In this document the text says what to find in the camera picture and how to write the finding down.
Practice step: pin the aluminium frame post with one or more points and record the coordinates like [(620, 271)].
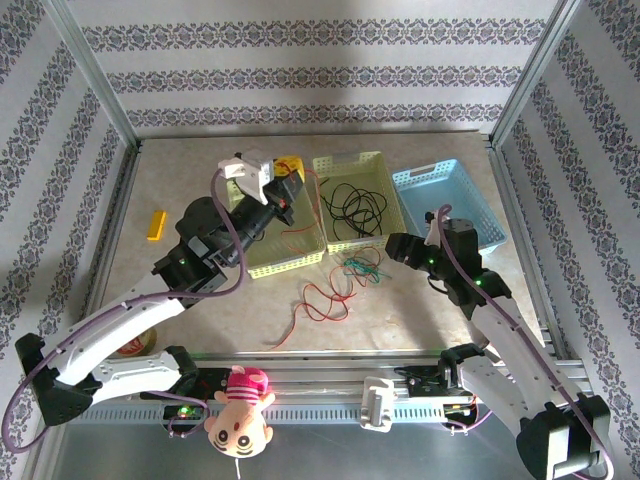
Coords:
[(535, 70), (95, 75)]

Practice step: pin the white plastic mount bracket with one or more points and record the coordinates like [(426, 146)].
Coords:
[(378, 405)]

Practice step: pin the pale yellow plastic basket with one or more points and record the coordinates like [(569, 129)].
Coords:
[(285, 260), (350, 165)]

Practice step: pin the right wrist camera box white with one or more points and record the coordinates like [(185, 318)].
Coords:
[(436, 230)]

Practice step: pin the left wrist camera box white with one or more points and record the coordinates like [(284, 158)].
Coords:
[(250, 175)]

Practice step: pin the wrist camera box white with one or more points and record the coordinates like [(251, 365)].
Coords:
[(250, 175), (436, 230)]

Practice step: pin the yellow rectangular block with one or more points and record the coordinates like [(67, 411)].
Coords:
[(156, 226)]

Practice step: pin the light blue plastic basket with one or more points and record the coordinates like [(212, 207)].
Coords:
[(450, 190)]

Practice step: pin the plush doll with pink hat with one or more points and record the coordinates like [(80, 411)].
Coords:
[(239, 425)]

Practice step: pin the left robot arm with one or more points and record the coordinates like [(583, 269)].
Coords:
[(100, 335)]

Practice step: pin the aluminium frame rail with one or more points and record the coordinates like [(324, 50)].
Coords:
[(320, 375)]

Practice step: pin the black base plate right arm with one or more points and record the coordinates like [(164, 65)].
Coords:
[(425, 382)]

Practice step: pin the tin can with red label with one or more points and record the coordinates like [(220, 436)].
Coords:
[(137, 344)]

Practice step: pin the small electronics board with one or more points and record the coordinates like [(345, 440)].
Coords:
[(185, 412), (457, 409)]

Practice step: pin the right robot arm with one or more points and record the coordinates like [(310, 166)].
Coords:
[(520, 345)]

